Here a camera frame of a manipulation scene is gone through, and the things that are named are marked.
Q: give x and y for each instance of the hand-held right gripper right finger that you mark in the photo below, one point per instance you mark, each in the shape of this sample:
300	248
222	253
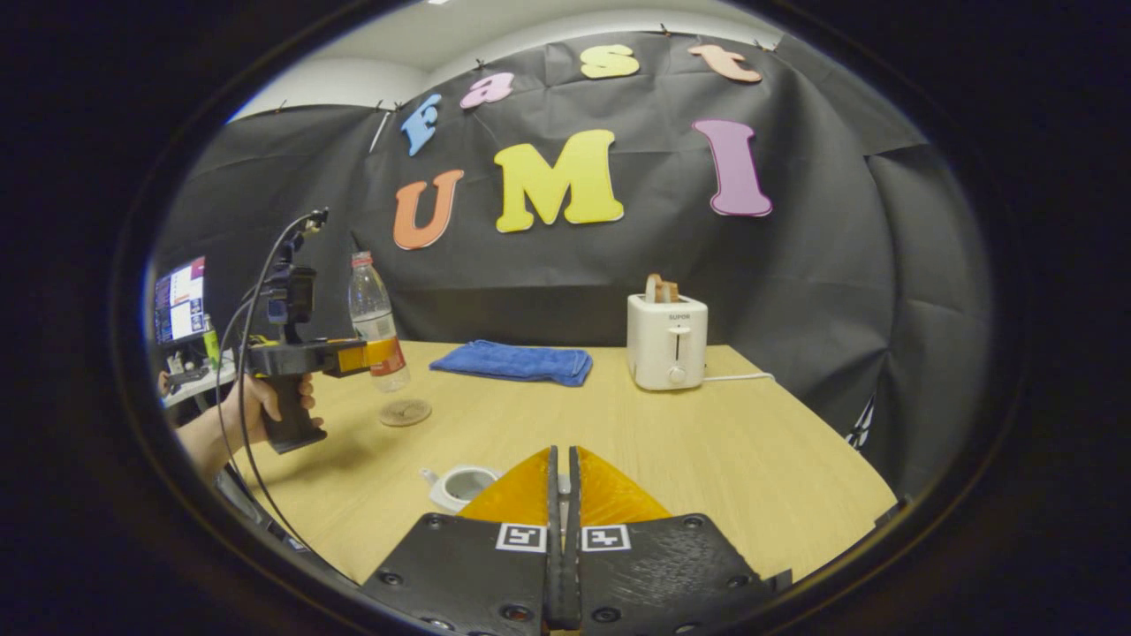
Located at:
663	574

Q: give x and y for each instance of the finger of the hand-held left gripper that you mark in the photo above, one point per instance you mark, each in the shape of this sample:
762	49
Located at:
358	356

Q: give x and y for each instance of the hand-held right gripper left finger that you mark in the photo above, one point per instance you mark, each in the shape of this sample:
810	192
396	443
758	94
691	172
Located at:
477	574

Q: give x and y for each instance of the clear plastic water bottle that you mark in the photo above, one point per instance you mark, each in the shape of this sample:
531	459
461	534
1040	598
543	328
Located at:
375	309

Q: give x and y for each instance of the round coaster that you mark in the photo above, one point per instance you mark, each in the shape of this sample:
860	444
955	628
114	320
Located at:
406	412

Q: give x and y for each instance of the white ceramic teacup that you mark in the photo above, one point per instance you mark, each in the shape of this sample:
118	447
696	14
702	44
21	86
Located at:
464	484

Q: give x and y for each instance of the white teacup lid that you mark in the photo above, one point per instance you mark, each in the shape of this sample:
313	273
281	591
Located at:
564	486

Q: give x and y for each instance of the green bottle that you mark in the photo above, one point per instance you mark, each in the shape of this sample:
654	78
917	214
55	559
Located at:
212	344

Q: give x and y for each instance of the white side desk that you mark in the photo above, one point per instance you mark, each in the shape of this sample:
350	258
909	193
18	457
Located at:
199	382

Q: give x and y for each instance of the computer monitor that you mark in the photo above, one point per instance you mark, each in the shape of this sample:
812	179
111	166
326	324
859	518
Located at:
181	300

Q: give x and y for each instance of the blue towel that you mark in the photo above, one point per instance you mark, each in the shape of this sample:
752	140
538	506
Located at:
512	362

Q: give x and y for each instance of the white toaster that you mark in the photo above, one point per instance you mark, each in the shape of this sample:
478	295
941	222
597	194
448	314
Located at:
667	344

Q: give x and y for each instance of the black white checkered board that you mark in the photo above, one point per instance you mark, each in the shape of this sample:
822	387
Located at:
861	424

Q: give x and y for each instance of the bread slice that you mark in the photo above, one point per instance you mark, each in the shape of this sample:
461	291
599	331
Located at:
661	290

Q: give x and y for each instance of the black backdrop cloth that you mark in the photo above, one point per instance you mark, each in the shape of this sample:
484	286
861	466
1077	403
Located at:
795	291

